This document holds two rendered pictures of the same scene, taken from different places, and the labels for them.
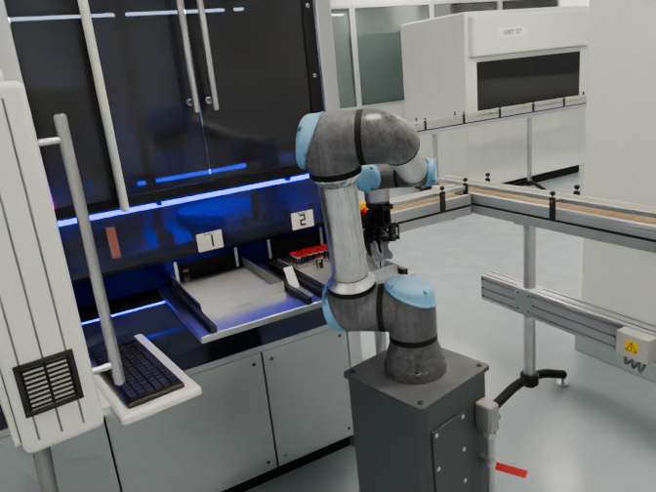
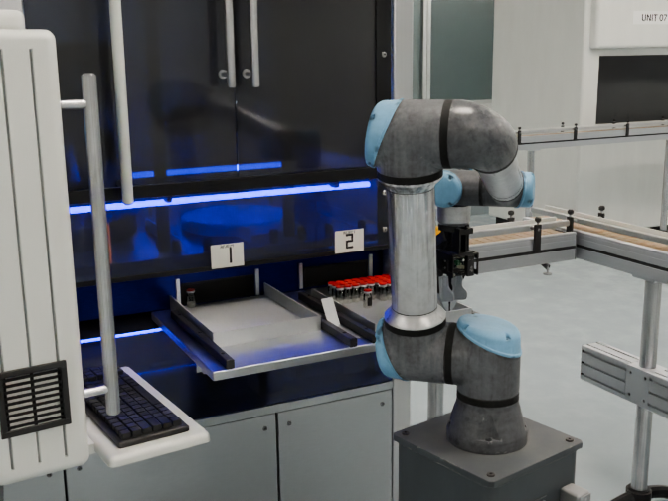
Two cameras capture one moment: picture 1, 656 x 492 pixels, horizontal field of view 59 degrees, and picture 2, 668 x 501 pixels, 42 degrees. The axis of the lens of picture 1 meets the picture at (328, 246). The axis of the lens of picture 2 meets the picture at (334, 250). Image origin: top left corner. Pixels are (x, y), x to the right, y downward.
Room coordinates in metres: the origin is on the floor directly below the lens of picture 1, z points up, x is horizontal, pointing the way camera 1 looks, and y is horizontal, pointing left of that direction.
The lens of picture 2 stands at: (-0.26, 0.07, 1.51)
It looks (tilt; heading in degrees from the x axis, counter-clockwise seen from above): 13 degrees down; 1
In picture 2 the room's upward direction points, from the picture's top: 1 degrees counter-clockwise
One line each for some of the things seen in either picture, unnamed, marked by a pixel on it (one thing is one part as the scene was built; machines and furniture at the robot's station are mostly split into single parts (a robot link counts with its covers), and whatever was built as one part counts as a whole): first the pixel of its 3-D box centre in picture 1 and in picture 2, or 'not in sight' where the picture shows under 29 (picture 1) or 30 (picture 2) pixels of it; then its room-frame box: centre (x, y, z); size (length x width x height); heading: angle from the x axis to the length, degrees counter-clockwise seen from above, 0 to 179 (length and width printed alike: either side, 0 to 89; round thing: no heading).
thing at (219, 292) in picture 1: (225, 283); (242, 312); (1.75, 0.34, 0.90); 0.34 x 0.26 x 0.04; 28
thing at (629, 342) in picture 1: (635, 345); not in sight; (1.80, -1.02, 0.50); 0.12 x 0.05 x 0.09; 28
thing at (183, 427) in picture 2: (130, 365); (118, 400); (1.40, 0.55, 0.82); 0.40 x 0.14 x 0.02; 34
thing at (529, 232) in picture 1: (529, 307); (645, 394); (2.30, -0.84, 0.46); 0.09 x 0.09 x 0.77; 28
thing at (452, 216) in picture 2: (378, 194); (454, 214); (1.69, -0.16, 1.15); 0.08 x 0.08 x 0.05
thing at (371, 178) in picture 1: (375, 175); (454, 187); (1.59, -0.15, 1.22); 0.11 x 0.11 x 0.08; 74
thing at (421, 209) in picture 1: (399, 210); (477, 244); (2.39, -0.32, 0.92); 0.69 x 0.16 x 0.16; 118
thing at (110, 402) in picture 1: (118, 379); (101, 416); (1.38, 0.58, 0.79); 0.45 x 0.28 x 0.03; 34
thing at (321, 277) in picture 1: (335, 266); (388, 304); (1.81, -0.02, 0.90); 0.34 x 0.26 x 0.04; 27
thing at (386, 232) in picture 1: (380, 222); (454, 250); (1.68, -0.16, 1.06); 0.09 x 0.08 x 0.12; 28
